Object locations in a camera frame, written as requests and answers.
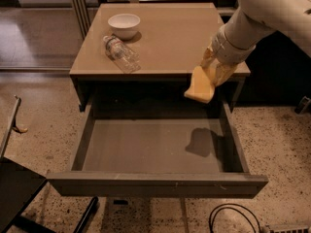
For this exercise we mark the yellow sponge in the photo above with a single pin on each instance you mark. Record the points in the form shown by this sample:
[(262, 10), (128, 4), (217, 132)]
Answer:
[(202, 87)]

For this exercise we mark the open grey top drawer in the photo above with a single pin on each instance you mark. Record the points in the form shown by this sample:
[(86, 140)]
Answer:
[(158, 149)]

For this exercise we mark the grey cabinet with beige top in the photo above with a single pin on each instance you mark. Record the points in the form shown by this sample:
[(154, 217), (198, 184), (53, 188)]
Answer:
[(171, 40)]

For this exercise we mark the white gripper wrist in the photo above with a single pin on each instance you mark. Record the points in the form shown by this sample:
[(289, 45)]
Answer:
[(230, 51)]

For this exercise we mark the white ceramic bowl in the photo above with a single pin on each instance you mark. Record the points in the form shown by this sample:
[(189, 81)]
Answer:
[(124, 26)]

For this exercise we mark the black chair frame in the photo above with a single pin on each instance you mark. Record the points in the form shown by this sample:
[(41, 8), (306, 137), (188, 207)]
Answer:
[(18, 187)]

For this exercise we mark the clear plastic water bottle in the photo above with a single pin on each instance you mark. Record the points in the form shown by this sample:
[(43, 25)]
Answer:
[(123, 56)]

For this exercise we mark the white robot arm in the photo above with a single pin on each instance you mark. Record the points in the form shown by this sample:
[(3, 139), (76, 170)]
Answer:
[(251, 22)]

